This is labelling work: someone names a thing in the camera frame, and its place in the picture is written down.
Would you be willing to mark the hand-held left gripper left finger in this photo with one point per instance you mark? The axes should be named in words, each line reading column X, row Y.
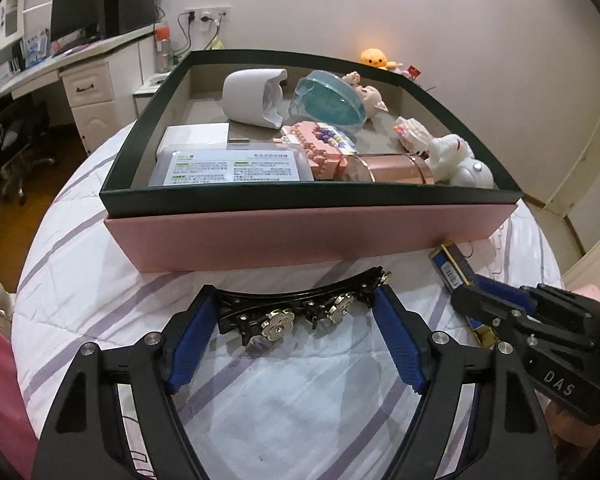
column 192, row 340

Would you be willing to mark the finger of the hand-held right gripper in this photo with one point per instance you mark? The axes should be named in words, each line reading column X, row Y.
column 490, row 317
column 505, row 295

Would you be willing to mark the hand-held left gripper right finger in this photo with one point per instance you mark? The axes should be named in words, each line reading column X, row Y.
column 397, row 340

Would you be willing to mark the small blue and yellow box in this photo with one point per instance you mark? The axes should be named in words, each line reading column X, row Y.
column 452, row 270

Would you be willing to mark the black flower hair clip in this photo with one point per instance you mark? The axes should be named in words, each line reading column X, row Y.
column 300, row 310

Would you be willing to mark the pink box with green rim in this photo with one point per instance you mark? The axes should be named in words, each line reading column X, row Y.
column 305, row 235

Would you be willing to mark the rose gold cylinder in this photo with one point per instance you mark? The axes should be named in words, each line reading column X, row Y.
column 395, row 169

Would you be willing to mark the pink building block toy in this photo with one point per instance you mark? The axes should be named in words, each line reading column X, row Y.
column 320, row 152

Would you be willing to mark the small white box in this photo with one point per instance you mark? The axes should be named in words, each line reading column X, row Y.
column 195, row 135

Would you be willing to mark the clear case with metal bar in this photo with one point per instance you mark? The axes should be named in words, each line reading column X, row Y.
column 239, row 140

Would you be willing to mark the baby doll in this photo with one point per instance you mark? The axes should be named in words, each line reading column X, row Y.
column 367, row 95

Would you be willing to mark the clear container with teal lid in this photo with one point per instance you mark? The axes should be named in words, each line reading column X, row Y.
column 327, row 102

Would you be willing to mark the person's right hand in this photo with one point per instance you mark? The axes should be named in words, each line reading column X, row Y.
column 565, row 422

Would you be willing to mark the pink pillow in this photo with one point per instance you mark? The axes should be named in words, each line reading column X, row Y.
column 587, row 290

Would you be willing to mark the white unicorn figurine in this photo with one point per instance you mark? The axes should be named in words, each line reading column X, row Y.
column 460, row 162

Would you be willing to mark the clear packet with printed label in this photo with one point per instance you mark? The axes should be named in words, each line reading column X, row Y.
column 230, row 167

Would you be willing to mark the small pink cake toy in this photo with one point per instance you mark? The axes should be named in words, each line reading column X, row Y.
column 414, row 134

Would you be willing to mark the pink blanket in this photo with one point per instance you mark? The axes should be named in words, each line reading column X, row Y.
column 2, row 400

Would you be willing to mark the red printed box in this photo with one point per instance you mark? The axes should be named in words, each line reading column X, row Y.
column 414, row 72

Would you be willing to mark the white nightstand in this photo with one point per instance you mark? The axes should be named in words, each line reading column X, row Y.
column 152, row 92

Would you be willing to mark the white cylindrical cup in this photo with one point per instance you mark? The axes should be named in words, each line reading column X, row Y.
column 247, row 95

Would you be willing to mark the black office chair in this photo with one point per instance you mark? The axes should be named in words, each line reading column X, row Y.
column 15, row 145

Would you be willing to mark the orange octopus plush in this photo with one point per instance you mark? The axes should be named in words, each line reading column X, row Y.
column 375, row 58

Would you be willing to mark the white desk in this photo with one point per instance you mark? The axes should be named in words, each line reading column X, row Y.
column 95, row 75

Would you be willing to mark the bottle with orange cap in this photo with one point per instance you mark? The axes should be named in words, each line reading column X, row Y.
column 164, row 50

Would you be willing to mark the blue yellow snack bag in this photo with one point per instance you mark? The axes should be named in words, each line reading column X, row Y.
column 218, row 42

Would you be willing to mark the black computer tower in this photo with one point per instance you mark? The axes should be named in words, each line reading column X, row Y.
column 130, row 0

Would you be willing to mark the black computer monitor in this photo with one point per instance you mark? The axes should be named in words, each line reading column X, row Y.
column 77, row 7

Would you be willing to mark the white wall outlet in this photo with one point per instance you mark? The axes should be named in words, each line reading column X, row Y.
column 207, row 14

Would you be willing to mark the white wall cabinet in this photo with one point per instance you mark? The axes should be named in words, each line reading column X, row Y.
column 2, row 20

